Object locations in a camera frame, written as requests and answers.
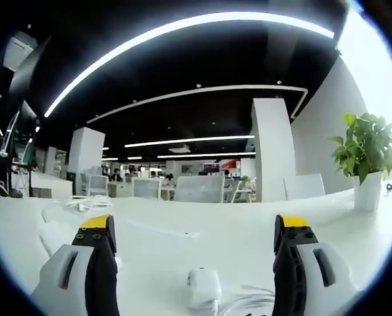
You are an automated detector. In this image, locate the wide curved ceiling light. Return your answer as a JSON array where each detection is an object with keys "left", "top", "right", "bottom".
[{"left": 43, "top": 12, "right": 336, "bottom": 119}]

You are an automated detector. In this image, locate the white charger cable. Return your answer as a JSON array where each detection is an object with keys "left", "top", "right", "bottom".
[{"left": 214, "top": 284, "right": 276, "bottom": 316}]

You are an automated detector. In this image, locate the white charger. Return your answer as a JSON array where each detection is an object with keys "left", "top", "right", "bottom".
[{"left": 186, "top": 267, "right": 222, "bottom": 311}]

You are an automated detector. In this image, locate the long linear ceiling light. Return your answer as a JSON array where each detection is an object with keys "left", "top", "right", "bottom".
[{"left": 123, "top": 134, "right": 256, "bottom": 149}]

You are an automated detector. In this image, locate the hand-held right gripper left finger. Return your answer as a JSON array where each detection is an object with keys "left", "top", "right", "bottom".
[{"left": 30, "top": 214, "right": 119, "bottom": 316}]

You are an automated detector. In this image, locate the white mesh office chair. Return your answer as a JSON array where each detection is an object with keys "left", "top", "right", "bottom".
[
  {"left": 132, "top": 178, "right": 161, "bottom": 201},
  {"left": 88, "top": 174, "right": 109, "bottom": 198}
]

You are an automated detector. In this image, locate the white power strip cable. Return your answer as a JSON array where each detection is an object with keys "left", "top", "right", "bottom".
[{"left": 65, "top": 194, "right": 114, "bottom": 212}]

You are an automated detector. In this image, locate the white desk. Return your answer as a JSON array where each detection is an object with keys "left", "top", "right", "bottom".
[{"left": 0, "top": 187, "right": 392, "bottom": 316}]

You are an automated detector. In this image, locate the black monitor on stand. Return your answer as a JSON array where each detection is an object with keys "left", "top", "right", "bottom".
[{"left": 2, "top": 100, "right": 40, "bottom": 199}]

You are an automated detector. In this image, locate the potted green plant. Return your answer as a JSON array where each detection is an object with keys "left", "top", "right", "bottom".
[{"left": 328, "top": 113, "right": 392, "bottom": 212}]

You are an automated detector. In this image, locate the white ceiling unit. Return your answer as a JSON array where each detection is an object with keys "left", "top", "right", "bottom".
[{"left": 2, "top": 30, "right": 39, "bottom": 72}]

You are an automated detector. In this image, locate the thin white ceiling track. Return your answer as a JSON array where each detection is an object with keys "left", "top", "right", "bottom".
[{"left": 86, "top": 84, "right": 310, "bottom": 125}]

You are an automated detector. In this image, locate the short linear ceiling light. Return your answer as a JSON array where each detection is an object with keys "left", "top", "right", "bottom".
[{"left": 156, "top": 151, "right": 257, "bottom": 159}]

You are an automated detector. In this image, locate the large white pillar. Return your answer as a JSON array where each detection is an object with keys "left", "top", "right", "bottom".
[{"left": 250, "top": 97, "right": 296, "bottom": 203}]

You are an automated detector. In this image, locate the small white pillar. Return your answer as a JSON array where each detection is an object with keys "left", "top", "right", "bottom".
[{"left": 67, "top": 127, "right": 106, "bottom": 192}]

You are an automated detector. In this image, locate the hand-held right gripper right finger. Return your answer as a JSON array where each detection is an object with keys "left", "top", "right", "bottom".
[{"left": 272, "top": 213, "right": 365, "bottom": 316}]

